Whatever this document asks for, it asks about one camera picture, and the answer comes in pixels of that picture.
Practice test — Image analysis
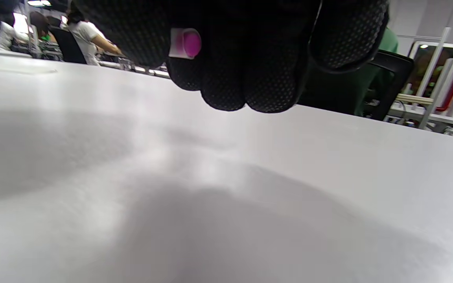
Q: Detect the person's right hand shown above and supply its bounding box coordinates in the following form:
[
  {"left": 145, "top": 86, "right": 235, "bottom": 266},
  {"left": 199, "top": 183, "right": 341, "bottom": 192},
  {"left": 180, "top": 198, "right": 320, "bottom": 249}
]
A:
[{"left": 73, "top": 0, "right": 390, "bottom": 114}]

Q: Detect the pink and blue permanent marker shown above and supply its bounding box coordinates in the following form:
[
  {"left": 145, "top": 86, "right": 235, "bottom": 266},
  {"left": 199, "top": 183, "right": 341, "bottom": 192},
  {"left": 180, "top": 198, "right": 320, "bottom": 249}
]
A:
[{"left": 169, "top": 28, "right": 202, "bottom": 59}]

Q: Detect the black mesh office chair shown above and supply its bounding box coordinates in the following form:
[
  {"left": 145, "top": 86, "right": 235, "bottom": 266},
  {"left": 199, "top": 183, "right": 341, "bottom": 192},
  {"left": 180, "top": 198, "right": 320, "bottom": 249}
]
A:
[{"left": 362, "top": 50, "right": 415, "bottom": 120}]

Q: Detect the white framed window panel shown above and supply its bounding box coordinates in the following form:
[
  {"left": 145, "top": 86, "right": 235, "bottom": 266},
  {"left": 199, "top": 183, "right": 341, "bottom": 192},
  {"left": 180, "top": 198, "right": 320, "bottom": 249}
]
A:
[{"left": 407, "top": 41, "right": 453, "bottom": 99}]

